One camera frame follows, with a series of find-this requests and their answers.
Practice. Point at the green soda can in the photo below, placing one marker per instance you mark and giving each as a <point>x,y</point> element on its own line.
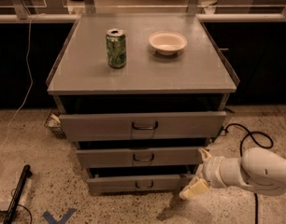
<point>116,48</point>

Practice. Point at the grey drawer cabinet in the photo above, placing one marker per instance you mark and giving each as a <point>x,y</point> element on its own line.
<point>192,80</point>

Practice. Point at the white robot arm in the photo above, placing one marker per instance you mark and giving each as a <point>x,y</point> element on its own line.
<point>258,170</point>

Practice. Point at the wire basket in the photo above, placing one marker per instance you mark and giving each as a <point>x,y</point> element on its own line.
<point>53,124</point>

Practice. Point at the white bowl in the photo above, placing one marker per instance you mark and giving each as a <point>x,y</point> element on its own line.
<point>167,43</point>

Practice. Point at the black bar on floor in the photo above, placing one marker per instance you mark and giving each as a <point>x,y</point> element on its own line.
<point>26,172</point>

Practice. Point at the grey bottom drawer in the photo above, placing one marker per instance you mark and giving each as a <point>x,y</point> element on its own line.
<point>138,183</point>

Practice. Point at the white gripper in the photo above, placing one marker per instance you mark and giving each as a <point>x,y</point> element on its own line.
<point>210,169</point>

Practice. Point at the grey drawer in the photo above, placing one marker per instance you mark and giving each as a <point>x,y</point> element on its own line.
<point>127,157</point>
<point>139,126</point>
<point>138,183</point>

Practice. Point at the grey top drawer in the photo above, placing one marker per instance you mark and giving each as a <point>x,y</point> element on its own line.
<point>139,126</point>

